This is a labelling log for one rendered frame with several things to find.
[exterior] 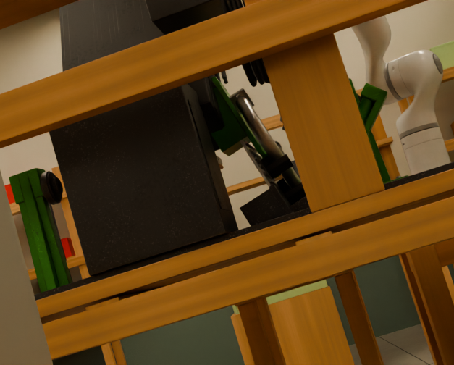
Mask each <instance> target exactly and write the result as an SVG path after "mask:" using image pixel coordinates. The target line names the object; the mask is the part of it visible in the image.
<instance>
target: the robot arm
mask: <svg viewBox="0 0 454 365"><path fill-rule="evenodd" d="M351 28H352V30H353V32H354V33H355V34H356V37H357V39H358V40H359V42H360V45H361V48H362V50H363V54H364V58H365V64H366V83H368V84H371V85H373V86H375V87H378V88H380V89H382V90H384V91H387V98H386V100H385V102H384V104H383V105H388V104H392V103H395V102H397V101H400V100H402V99H405V98H408V97H409V96H412V95H414V98H413V101H412V103H411V105H410V106H409V107H408V108H407V109H406V110H405V111H404V112H403V113H402V114H401V115H400V116H399V117H398V119H397V121H396V128H397V131H398V135H399V138H400V142H401V144H402V147H403V150H404V154H405V157H406V160H407V162H408V166H409V169H410V171H411V175H414V174H417V173H420V172H423V171H427V170H429V169H433V168H435V167H440V166H442V165H445V164H449V163H451V161H450V157H449V155H448V152H447V149H446V146H445V142H444V140H443V137H442V133H441V131H440V127H439V125H438V122H437V118H436V115H435V111H434V103H435V99H436V96H437V92H438V90H439V88H440V85H441V82H442V76H443V66H442V63H441V61H440V58H438V56H437V55H436V54H435V53H433V52H432V51H429V50H418V51H415V52H412V53H410V54H407V55H405V56H402V57H401V58H398V59H395V60H393V61H391V62H388V63H386V62H384V60H383V56H384V54H385V52H386V50H387V48H388V46H389V45H390V41H391V35H392V34H391V29H390V25H389V22H388V21H387V18H386V17H385V15H384V16H381V17H378V18H376V19H373V20H369V21H367V22H363V23H361V24H359V25H355V26H353V27H351Z"/></svg>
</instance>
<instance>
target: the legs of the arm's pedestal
mask: <svg viewBox="0 0 454 365"><path fill-rule="evenodd" d="M399 258H400V263H401V265H402V268H403V271H404V274H405V278H406V280H407V283H408V286H409V289H410V292H411V295H412V298H413V302H414V304H415V307H416V310H417V313H418V315H419V319H420V322H421V326H422V328H423V331H424V335H425V338H426V341H427V344H428V346H429V350H430V353H431V355H432V359H433V362H434V365H454V304H453V300H452V298H451V295H450V291H449V289H448V286H447V283H446V280H445V276H444V274H443V271H442V267H444V266H447V265H450V264H454V238H453V239H450V240H446V241H443V242H441V243H436V244H434V245H430V246H427V247H423V248H420V249H417V250H414V251H410V252H407V253H403V254H400V255H399Z"/></svg>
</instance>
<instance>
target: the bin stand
mask: <svg viewBox="0 0 454 365"><path fill-rule="evenodd" d="M331 277H335V282H336V284H337V289H338V291H339V294H340V297H341V300H342V304H343V307H344V309H345V313H346V316H347V318H348V323H349V325H350V329H351V332H352V334H353V339H354V341H355V344H356V347H357V350H358V354H359V357H360V360H361V363H362V365H384V362H383V360H382V356H381V353H380V351H379V346H378V344H377V340H376V338H375V335H374V331H373V329H372V325H371V322H370V319H369V315H368V313H367V310H366V307H365V303H364V301H363V297H362V295H361V291H360V288H359V286H358V281H357V279H356V275H355V272H354V270H353V269H350V270H348V271H345V272H341V273H339V274H334V275H332V276H329V277H325V278H322V279H320V280H315V281H313V282H307V283H305V284H302V285H298V286H295V287H292V288H288V289H285V290H281V291H278V292H276V293H271V294H268V295H265V296H261V297H259V298H254V299H252V300H249V301H245V302H242V303H238V304H235V306H237V307H238V310H239V313H240V317H241V320H242V323H243V327H244V330H245V333H246V337H247V339H248V344H249V346H250V349H251V353H252V356H253V360H254V363H255V365H287V364H286V362H285V357H284V355H283V352H282V348H281V345H280V343H279V338H278V336H277V332H276V329H275V326H274V322H273V319H272V315H271V313H270V310H269V306H268V303H267V300H266V297H269V296H272V295H276V294H278V293H283V292H285V291H289V290H292V289H296V288H299V287H302V286H305V285H309V284H312V283H315V282H319V281H322V280H325V279H329V278H331Z"/></svg>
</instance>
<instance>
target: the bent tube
mask: <svg viewBox="0 0 454 365"><path fill-rule="evenodd" d="M237 95H239V96H237ZM229 98H230V100H231V102H232V103H233V104H234V105H235V107H236V109H237V110H238V111H239V113H240V114H241V115H243V117H244V119H245V121H246V122H247V124H248V126H249V128H250V129H251V131H252V132H253V134H254V135H255V136H256V139H257V140H258V142H259V143H260V144H261V146H262V148H263V149H264V150H265V152H266V154H267V155H268V157H269V158H270V159H271V160H272V162H274V161H276V160H278V159H279V158H281V157H282V156H284V155H283V153H282V152H281V151H280V149H279V147H278V146H277V144H276V143H275V142H274V140H273V138H272V137H271V136H270V134H269V132H268V131H267V129H266V128H265V126H264V124H263V123H262V121H261V120H260V118H259V117H258V115H257V113H256V112H255V110H254V108H253V106H255V105H254V103H253V102H252V100H251V98H250V97H249V96H248V94H247V93H246V92H245V90H244V88H241V89H240V90H238V91H237V92H235V93H234V94H232V95H231V96H229ZM281 175H282V176H283V177H284V179H285V181H286V182H287V184H288V185H289V186H290V188H291V189H292V188H294V187H295V186H296V185H298V184H300V183H301V180H300V178H299V176H298V175H297V174H296V172H295V171H294V169H293V168H292V167H291V168H289V169H287V170H286V171H284V172H283V173H282V174H281Z"/></svg>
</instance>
